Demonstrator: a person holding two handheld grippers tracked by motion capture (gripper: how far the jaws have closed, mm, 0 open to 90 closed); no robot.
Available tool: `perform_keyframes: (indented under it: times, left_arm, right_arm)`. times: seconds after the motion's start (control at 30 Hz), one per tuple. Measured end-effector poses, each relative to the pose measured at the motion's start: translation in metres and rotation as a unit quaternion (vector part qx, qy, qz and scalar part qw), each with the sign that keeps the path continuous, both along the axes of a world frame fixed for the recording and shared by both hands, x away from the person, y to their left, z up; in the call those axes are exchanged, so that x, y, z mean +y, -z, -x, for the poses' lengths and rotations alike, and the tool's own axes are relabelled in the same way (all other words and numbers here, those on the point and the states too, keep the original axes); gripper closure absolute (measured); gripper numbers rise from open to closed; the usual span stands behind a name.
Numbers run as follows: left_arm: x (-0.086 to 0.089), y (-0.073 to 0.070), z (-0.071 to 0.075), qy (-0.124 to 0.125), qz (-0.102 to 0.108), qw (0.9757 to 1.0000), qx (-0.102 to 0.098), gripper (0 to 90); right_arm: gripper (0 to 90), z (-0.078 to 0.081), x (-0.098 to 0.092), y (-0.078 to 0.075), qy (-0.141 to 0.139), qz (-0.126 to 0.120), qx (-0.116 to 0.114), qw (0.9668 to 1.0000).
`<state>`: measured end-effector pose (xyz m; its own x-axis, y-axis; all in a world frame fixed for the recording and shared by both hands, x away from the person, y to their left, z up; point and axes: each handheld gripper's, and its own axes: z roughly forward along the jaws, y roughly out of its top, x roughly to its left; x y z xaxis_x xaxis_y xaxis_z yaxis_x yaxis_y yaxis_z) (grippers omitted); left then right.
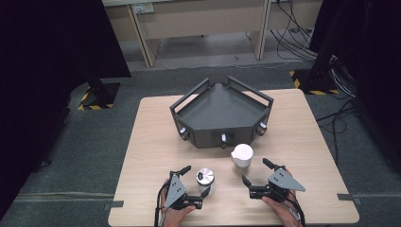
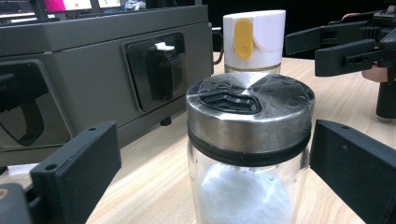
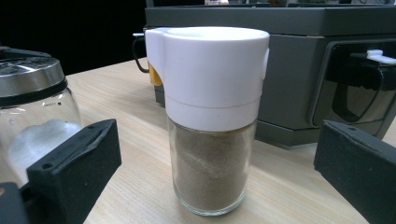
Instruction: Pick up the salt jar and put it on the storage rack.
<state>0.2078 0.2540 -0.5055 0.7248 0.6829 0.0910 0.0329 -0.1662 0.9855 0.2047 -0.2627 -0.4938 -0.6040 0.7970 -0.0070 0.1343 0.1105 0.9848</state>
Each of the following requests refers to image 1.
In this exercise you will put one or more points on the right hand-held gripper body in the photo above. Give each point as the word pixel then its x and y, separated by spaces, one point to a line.
pixel 283 181

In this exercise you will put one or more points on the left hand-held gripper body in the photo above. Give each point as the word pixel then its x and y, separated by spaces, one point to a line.
pixel 175 190

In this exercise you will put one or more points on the silver-lid glass shaker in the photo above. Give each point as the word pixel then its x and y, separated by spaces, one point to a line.
pixel 205 179

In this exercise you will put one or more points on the white-lid glass jar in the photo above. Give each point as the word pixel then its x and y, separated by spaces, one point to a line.
pixel 242 155

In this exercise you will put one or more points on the dark grey corner shelf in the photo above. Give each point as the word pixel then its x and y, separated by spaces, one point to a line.
pixel 220 110

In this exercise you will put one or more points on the person's left hand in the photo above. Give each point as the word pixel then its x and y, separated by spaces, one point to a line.
pixel 176 217

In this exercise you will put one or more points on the person's right hand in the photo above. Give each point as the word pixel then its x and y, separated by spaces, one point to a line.
pixel 282 211

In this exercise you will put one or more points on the grey tape strip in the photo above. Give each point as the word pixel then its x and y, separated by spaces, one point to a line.
pixel 348 198
pixel 114 205

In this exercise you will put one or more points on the black stand striped base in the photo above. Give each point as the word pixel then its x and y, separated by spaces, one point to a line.
pixel 98 93
pixel 315 83

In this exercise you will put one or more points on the beige desk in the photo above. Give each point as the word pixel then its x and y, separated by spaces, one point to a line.
pixel 205 28

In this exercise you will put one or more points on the dark curtain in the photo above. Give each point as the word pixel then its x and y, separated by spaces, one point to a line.
pixel 47 63
pixel 372 63

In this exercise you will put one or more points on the white wall socket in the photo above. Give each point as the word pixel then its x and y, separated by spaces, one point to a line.
pixel 143 8

